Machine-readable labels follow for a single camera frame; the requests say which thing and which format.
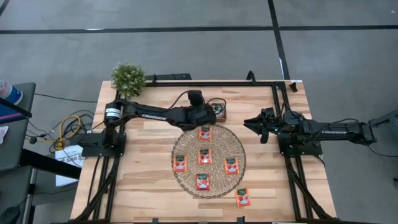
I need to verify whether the black computer mouse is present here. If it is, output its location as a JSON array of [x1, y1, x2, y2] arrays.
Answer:
[[0, 205, 21, 224]]

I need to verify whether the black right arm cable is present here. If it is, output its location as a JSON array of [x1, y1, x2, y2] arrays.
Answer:
[[365, 144, 398, 158]]

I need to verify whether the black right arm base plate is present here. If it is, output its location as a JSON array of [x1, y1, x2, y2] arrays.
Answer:
[[277, 130, 323, 157]]

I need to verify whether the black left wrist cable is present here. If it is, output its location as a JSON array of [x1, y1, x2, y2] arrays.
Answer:
[[167, 90, 191, 111]]

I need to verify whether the white cloth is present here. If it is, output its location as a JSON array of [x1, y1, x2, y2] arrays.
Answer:
[[0, 126, 9, 146]]

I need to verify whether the potted green plant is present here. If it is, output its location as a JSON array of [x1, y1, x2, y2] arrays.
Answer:
[[111, 62, 147, 99]]

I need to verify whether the round woven straw placemat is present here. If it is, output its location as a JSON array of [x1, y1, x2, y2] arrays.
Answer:
[[170, 123, 247, 199]]

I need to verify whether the wooden three-compartment tea box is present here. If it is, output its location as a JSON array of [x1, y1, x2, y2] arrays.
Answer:
[[214, 104, 228, 123]]

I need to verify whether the black beam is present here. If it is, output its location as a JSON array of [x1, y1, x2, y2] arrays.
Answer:
[[20, 148, 82, 180]]

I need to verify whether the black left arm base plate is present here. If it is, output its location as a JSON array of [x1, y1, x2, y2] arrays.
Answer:
[[77, 132, 127, 158]]

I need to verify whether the grey side desk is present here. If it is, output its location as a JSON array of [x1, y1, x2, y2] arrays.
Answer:
[[0, 82, 37, 170]]

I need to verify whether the orange tea packet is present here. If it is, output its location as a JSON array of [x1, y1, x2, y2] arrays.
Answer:
[[173, 154, 188, 173], [224, 157, 240, 175], [234, 187, 252, 208], [198, 126, 213, 142], [198, 148, 213, 166]]

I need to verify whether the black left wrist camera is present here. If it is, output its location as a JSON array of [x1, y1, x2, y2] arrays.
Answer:
[[187, 90, 205, 106]]

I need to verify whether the grey stand leg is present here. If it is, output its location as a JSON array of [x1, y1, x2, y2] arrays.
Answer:
[[368, 108, 398, 129]]

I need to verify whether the black aluminium table frame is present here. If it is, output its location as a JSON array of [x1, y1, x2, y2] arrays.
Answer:
[[73, 79, 338, 224]]

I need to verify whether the yellow coiled cable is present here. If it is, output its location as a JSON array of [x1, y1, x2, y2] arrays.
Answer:
[[57, 114, 82, 151]]

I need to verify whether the blue folder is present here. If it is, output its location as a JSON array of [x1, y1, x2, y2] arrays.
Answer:
[[0, 102, 32, 125]]

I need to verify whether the black bar bracket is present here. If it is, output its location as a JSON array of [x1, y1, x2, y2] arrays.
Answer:
[[145, 73, 193, 82]]

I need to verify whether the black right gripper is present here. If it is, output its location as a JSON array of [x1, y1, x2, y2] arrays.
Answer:
[[243, 108, 282, 135]]

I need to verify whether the thin black floor cable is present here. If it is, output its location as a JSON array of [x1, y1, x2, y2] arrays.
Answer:
[[34, 92, 99, 103]]

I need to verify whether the blue and white bottle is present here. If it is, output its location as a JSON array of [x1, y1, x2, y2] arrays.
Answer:
[[0, 80, 24, 106]]

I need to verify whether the red tea packet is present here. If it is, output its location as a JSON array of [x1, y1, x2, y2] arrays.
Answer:
[[195, 173, 211, 191]]

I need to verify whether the white paper sheet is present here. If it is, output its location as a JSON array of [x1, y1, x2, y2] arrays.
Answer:
[[55, 144, 85, 187]]

